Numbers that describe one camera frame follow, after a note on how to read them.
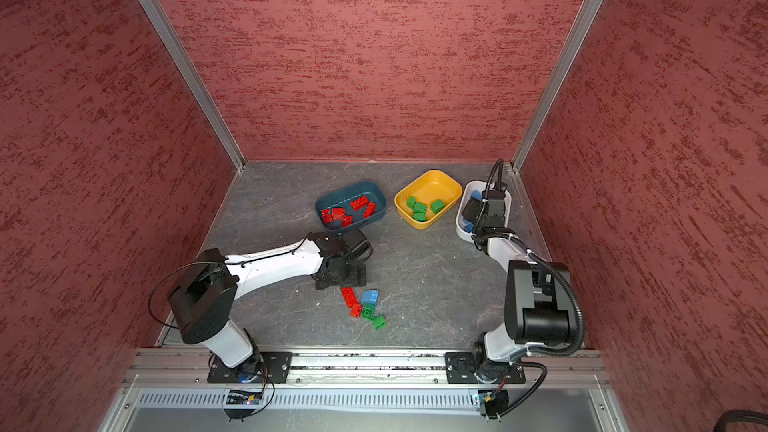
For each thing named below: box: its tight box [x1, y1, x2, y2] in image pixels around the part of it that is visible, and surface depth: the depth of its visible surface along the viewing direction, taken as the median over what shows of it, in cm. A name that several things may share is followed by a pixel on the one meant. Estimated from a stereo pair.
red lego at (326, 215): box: [320, 208, 333, 224], surface depth 105 cm
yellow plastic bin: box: [394, 169, 463, 230], surface depth 110 cm
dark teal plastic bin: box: [316, 181, 387, 233], surface depth 109 cm
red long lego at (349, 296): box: [340, 287, 359, 309], surface depth 87 cm
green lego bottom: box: [373, 315, 387, 330], surface depth 82 cm
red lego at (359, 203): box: [350, 195, 369, 211], surface depth 108 cm
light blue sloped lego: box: [362, 290, 379, 306], surface depth 85 cm
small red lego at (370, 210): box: [364, 202, 376, 219], surface depth 106 cm
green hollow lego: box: [361, 305, 375, 320], surface depth 83 cm
